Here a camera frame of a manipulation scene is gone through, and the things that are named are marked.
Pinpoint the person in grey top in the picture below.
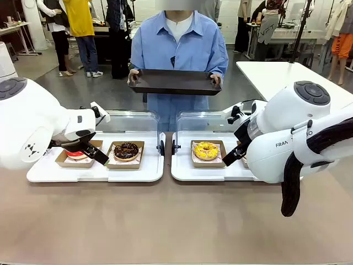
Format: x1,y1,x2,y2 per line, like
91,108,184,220
204,0,222,24

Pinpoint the cardboard box of yellow donut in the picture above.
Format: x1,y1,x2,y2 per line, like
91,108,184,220
190,140,228,168

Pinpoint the person's left forearm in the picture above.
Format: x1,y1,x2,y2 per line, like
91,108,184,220
211,54,229,77

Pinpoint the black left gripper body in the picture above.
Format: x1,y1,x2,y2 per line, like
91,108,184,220
49,132,98,152

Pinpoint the yellow glazed donut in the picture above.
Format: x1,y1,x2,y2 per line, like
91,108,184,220
194,141,221,161

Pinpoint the person in blue shirt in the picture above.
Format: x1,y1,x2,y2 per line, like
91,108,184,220
130,0,229,133

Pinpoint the figure with grey apron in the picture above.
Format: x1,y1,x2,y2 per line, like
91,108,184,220
253,0,287,62

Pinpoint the cardboard box of chocolate donut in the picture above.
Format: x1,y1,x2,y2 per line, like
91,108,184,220
104,141,145,170

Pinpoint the white round column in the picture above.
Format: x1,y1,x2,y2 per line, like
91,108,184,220
21,0,49,51

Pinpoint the white display tray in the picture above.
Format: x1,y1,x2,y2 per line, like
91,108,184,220
170,131,264,182
26,131,165,183

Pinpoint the large white side table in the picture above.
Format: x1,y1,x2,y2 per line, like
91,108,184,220
236,60,353,102

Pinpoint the chocolate glazed donut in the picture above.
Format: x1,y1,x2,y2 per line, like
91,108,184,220
113,141,140,162

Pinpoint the person's right forearm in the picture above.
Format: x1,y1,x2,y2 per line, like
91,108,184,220
130,54,145,73

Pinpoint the clear plastic display lid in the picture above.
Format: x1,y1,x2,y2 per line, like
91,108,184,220
95,109,161,152
175,110,241,155

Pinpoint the dark brown serving tray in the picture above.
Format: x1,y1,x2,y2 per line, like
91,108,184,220
128,68,223,97

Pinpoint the person in black vest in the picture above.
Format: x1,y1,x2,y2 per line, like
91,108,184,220
36,0,77,77

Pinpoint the white desk with clutter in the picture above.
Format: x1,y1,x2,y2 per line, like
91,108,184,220
0,16,39,57

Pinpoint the red glazed donut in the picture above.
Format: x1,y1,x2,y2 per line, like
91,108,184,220
65,149,89,162

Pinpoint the black tripod pole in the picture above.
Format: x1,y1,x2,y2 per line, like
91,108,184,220
288,0,315,65

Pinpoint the person's left hand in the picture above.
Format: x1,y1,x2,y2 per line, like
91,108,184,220
208,72,222,89

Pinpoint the person in black trousers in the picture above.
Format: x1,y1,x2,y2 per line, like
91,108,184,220
233,0,252,54

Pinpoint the white desk with wire basket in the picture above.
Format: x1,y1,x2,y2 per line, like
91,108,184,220
128,20,145,39

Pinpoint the person in dark plaid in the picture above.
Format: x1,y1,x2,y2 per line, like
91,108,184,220
106,0,134,80

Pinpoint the white background workbench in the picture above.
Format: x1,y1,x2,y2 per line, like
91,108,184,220
247,21,318,60

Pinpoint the white printed paper liner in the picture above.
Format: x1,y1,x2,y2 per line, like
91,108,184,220
65,150,97,164
192,141,223,163
107,145,143,166

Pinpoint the person in yellow shirt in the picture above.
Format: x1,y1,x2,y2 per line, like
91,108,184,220
62,0,104,78

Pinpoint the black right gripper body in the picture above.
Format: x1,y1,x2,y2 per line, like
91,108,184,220
233,118,253,147

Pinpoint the white air purifier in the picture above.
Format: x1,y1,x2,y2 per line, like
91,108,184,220
0,41,19,80

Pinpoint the person's right hand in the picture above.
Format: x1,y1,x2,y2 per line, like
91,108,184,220
127,68,141,87

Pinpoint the mannequin with orange shorts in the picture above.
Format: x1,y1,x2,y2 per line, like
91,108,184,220
325,0,353,86

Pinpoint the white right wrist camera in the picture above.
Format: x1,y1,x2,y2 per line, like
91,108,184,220
220,101,245,125

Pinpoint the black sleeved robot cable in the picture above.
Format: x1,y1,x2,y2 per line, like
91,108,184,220
280,117,353,218

